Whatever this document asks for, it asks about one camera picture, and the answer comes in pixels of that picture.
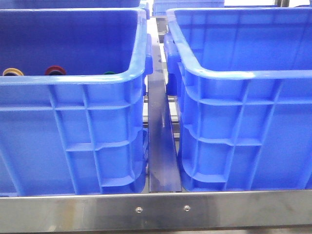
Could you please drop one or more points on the blue plastic bin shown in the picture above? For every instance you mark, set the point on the blue plastic bin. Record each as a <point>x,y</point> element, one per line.
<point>80,133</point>
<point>244,90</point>

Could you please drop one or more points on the blue plastic bin right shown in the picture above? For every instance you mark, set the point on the blue plastic bin right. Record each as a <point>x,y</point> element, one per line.
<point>244,90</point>

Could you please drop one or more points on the blue bin rear right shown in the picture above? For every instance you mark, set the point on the blue bin rear right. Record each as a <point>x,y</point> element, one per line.
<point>161,6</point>

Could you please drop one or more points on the steel divider bar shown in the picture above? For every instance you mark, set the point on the steel divider bar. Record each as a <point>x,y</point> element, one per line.
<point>164,176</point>

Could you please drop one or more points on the red push button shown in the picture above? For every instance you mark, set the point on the red push button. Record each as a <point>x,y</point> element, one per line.
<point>55,70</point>

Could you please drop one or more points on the blue plastic bin left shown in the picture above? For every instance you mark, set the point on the blue plastic bin left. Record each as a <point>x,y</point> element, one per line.
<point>80,133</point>

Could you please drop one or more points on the yellow push button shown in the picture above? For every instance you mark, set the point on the yellow push button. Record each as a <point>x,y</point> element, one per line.
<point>12,72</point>

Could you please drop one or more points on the green push button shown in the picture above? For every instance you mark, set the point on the green push button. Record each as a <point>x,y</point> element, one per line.
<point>109,73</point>

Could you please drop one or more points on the blue bin rear left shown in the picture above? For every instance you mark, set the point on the blue bin rear left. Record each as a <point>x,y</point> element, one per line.
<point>50,4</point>

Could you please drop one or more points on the steel front rail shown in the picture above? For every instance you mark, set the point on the steel front rail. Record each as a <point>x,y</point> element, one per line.
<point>157,211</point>

